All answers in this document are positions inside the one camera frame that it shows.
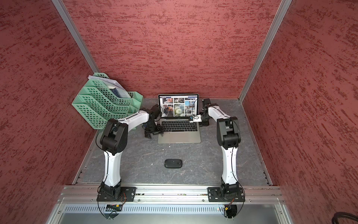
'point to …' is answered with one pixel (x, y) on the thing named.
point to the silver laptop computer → (175, 111)
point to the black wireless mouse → (173, 163)
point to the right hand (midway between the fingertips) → (201, 121)
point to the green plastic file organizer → (99, 104)
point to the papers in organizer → (117, 89)
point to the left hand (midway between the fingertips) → (157, 137)
